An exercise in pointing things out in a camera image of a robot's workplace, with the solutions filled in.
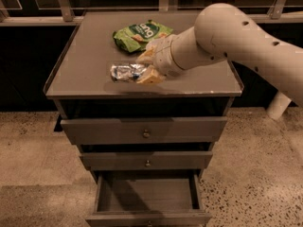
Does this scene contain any grey middle drawer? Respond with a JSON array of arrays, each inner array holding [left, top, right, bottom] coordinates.
[[80, 151, 212, 170]]

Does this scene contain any white diagonal post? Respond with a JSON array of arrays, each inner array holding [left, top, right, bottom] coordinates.
[[266, 92, 292, 120]]

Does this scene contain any grey drawer cabinet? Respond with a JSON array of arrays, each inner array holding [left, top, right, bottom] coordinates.
[[43, 10, 245, 227]]

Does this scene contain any silver blue redbull can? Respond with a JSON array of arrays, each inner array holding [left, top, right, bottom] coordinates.
[[110, 62, 148, 82]]

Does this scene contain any metal railing frame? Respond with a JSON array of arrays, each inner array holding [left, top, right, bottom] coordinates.
[[0, 0, 303, 27]]

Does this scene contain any grey drawer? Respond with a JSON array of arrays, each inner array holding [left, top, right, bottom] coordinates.
[[86, 170, 211, 227], [80, 151, 212, 170], [61, 116, 227, 145]]

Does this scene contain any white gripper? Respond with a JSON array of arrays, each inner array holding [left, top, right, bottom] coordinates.
[[135, 35, 184, 84]]

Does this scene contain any green chip bag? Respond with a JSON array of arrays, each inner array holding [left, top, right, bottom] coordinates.
[[113, 20, 173, 53]]

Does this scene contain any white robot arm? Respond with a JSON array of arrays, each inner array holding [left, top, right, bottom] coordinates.
[[136, 3, 303, 106]]

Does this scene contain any grey bottom drawer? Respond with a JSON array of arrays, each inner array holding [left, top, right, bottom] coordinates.
[[86, 170, 211, 227]]

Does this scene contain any grey top drawer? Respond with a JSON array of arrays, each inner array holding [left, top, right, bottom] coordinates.
[[61, 116, 227, 145]]

